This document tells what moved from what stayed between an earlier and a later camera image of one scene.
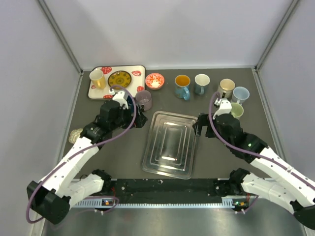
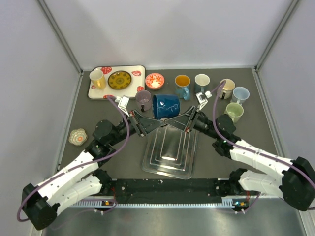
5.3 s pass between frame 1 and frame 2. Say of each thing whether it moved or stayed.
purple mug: stayed
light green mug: stayed
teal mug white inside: stayed
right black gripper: moved
